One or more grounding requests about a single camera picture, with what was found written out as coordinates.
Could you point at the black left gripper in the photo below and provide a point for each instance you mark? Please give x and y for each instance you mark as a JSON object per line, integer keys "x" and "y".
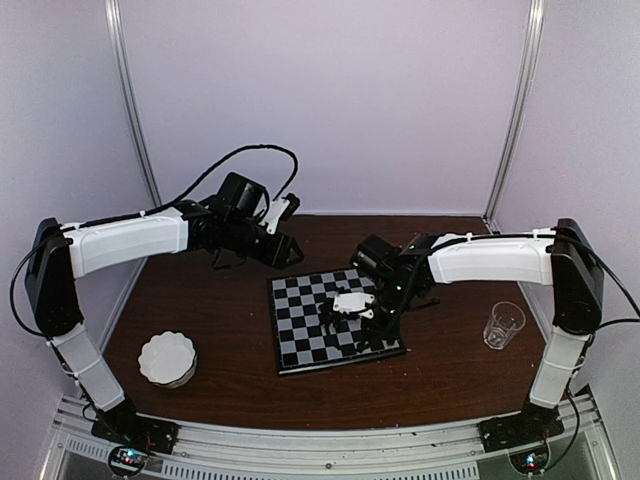
{"x": 272, "y": 255}

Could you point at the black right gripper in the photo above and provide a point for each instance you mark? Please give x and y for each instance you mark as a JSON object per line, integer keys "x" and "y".
{"x": 389, "y": 331}

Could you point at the black and grey chessboard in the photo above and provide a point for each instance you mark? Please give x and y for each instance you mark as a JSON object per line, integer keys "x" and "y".
{"x": 309, "y": 334}

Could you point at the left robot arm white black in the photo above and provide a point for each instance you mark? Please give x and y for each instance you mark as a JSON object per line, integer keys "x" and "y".
{"x": 76, "y": 270}

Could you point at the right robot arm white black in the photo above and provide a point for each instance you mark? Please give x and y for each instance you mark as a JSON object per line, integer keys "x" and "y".
{"x": 555, "y": 269}

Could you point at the pile of black chess pieces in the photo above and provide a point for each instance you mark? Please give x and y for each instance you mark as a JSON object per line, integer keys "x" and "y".
{"x": 328, "y": 317}

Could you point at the right round control board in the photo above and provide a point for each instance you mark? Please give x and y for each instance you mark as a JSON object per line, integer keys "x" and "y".
{"x": 530, "y": 461}

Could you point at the round control board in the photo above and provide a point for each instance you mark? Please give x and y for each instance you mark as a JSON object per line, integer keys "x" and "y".
{"x": 530, "y": 461}
{"x": 126, "y": 461}

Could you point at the left round control board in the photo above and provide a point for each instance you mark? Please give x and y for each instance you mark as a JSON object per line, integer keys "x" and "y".
{"x": 126, "y": 461}

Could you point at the clear drinking glass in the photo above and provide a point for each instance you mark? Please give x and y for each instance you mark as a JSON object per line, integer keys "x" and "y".
{"x": 506, "y": 320}

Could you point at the white scalloped bowl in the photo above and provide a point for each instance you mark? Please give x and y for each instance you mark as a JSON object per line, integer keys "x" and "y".
{"x": 168, "y": 360}

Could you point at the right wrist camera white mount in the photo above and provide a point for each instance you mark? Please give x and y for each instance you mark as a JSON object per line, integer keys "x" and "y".
{"x": 358, "y": 303}

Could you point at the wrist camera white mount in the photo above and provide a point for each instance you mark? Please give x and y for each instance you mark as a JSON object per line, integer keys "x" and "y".
{"x": 279, "y": 210}
{"x": 358, "y": 303}

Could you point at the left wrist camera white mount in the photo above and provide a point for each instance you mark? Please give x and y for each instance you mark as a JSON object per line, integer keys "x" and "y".
{"x": 279, "y": 210}

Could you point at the aluminium front rail frame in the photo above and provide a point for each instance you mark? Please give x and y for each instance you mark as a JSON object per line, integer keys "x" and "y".
{"x": 451, "y": 450}

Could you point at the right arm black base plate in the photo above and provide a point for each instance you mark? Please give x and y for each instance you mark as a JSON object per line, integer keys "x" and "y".
{"x": 508, "y": 432}

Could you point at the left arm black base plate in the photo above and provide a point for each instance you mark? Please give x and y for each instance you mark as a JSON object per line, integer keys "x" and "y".
{"x": 146, "y": 434}

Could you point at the left aluminium corner post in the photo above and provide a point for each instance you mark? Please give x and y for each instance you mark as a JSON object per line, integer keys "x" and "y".
{"x": 117, "y": 37}

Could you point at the aluminium corner post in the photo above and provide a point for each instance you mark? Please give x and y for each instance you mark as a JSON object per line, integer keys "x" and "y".
{"x": 529, "y": 60}
{"x": 117, "y": 37}

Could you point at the right aluminium corner post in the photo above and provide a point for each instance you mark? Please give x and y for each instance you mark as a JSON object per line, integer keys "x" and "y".
{"x": 529, "y": 60}

